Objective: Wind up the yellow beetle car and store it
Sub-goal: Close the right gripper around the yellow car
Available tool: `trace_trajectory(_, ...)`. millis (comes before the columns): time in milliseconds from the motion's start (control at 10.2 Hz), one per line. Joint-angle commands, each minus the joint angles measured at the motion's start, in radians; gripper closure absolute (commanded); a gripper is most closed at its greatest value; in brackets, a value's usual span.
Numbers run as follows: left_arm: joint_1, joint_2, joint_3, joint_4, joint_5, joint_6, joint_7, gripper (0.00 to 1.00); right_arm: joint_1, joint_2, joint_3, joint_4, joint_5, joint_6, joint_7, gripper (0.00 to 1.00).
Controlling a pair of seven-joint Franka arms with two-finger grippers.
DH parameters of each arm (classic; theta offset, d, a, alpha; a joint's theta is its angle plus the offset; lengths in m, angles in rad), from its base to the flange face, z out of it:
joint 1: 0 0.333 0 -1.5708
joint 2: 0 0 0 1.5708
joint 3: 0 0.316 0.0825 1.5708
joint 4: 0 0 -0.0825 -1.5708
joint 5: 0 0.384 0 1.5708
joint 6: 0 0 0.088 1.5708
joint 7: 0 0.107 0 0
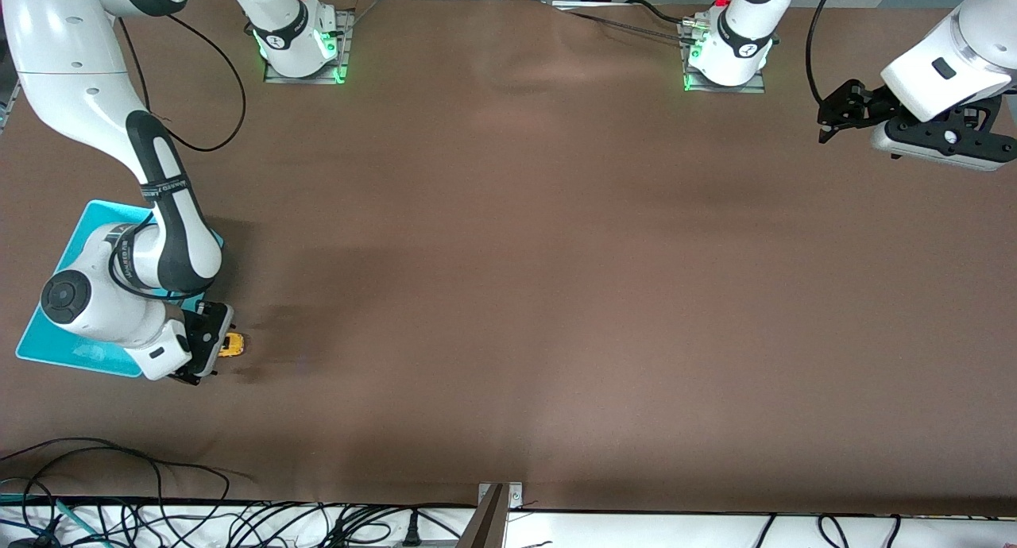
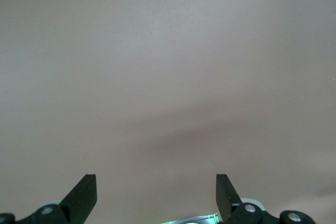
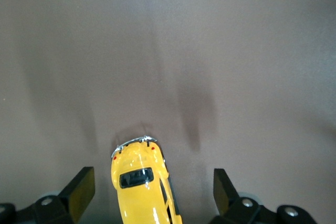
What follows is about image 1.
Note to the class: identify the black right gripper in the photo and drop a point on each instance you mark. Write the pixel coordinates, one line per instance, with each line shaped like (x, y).
(208, 331)

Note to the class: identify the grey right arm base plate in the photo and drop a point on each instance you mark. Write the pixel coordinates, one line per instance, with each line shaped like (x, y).
(343, 55)

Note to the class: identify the grey metal camera mount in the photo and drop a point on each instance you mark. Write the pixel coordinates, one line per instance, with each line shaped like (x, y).
(493, 516)

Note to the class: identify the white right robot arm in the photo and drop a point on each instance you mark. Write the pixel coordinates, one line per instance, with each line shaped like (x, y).
(71, 71)

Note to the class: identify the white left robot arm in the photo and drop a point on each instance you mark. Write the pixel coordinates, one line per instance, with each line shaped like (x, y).
(743, 24)

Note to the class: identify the brown table cover sheet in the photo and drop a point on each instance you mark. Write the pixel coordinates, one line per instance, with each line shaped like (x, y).
(508, 214)

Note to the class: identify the grey left arm base plate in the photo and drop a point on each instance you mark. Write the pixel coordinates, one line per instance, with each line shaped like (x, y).
(695, 83)

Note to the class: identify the teal plastic storage bin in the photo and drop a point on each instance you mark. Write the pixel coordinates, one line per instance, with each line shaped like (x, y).
(40, 348)

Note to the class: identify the yellow beetle toy car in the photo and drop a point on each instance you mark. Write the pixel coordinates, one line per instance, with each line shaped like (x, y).
(234, 346)

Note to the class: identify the black power plug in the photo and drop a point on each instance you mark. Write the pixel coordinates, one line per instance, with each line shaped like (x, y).
(411, 530)

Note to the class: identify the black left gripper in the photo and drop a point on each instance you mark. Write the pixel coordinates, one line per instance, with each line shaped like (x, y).
(865, 103)

